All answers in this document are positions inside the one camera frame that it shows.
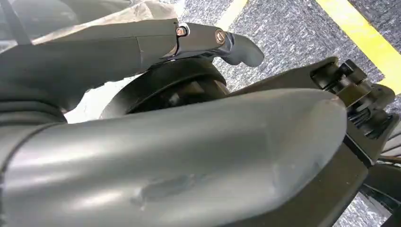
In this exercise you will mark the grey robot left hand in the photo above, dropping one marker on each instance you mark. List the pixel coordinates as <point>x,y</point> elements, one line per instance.
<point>188,156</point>

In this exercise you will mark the yellow floor tape strip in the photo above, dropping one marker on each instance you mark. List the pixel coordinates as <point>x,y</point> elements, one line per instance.
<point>366,37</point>

